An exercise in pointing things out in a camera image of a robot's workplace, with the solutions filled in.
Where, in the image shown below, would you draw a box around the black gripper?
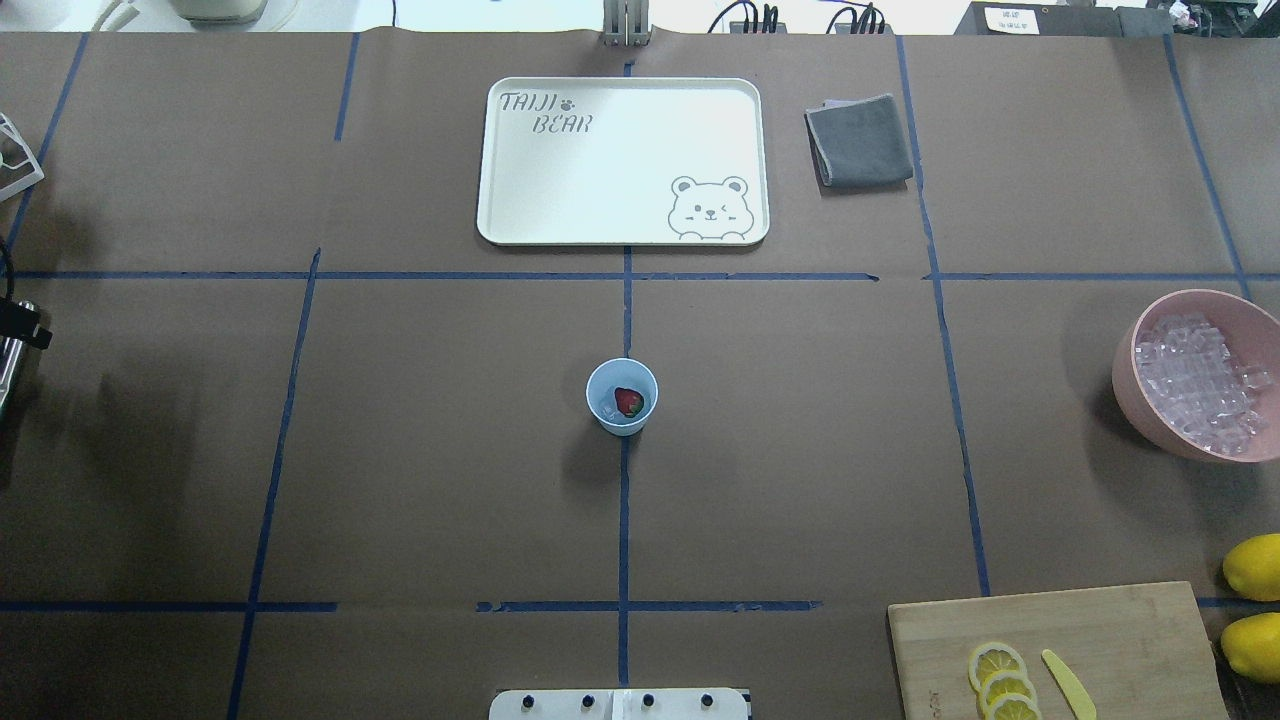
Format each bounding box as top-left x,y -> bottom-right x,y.
1,299 -> 52,350

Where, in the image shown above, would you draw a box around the red strawberry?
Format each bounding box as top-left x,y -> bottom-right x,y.
613,387 -> 646,420

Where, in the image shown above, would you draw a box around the light blue plastic cup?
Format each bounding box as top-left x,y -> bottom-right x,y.
585,357 -> 660,437

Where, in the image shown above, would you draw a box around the pink bowl of ice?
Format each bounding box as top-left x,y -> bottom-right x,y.
1112,290 -> 1279,462

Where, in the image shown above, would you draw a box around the cream bear tray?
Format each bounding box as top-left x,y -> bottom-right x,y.
476,77 -> 771,247

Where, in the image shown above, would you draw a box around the grey folded cloth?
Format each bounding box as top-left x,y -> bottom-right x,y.
804,94 -> 914,190

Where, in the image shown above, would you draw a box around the lemon slices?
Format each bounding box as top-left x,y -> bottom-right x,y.
966,641 -> 1043,719

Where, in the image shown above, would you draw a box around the yellow plastic knife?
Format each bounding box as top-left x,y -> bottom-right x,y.
1041,648 -> 1100,720

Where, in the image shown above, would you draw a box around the wooden cutting board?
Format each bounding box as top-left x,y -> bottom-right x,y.
888,582 -> 1228,719

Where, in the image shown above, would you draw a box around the yellow lemon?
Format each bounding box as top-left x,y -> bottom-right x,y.
1221,533 -> 1279,602
1220,612 -> 1279,685

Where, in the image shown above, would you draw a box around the white wire cup rack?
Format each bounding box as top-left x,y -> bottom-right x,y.
0,113 -> 45,202

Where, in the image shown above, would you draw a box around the aluminium frame post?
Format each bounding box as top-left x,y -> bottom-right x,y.
602,0 -> 652,47

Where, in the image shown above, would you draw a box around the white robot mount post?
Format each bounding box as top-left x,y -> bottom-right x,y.
488,687 -> 753,719

